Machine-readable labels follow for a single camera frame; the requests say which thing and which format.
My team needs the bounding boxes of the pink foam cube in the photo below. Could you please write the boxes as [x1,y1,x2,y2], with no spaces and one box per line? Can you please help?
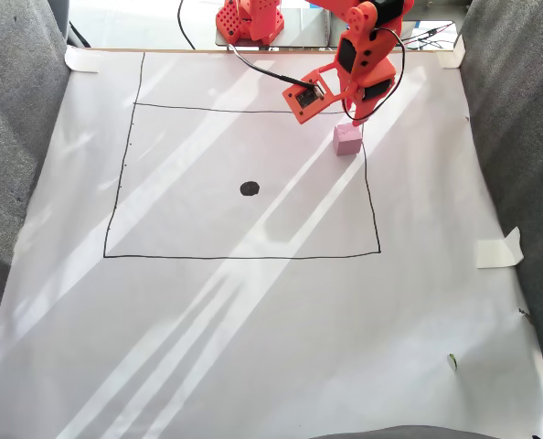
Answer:
[332,122,363,157]

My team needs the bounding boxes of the white folded tape piece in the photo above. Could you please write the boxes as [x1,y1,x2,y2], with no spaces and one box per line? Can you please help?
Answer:
[474,226,525,270]

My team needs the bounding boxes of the white paper sheet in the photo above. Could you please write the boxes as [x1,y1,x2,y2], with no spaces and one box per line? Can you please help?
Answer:
[0,48,543,439]

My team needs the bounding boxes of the thin black motor cable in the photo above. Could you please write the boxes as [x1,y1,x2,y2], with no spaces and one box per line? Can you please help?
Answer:
[343,26,407,125]

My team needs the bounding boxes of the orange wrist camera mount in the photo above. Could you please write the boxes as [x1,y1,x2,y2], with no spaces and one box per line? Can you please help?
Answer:
[282,61,348,125]

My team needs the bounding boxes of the red and black wires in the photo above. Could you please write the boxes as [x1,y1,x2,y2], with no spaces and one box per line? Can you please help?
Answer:
[401,22,456,50]

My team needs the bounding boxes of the black camera cable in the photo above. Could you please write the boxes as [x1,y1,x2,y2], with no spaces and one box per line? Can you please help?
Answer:
[176,0,319,89]

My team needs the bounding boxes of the grey foam wall panel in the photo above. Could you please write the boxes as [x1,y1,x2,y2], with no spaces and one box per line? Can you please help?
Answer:
[0,0,72,383]
[458,0,543,412]

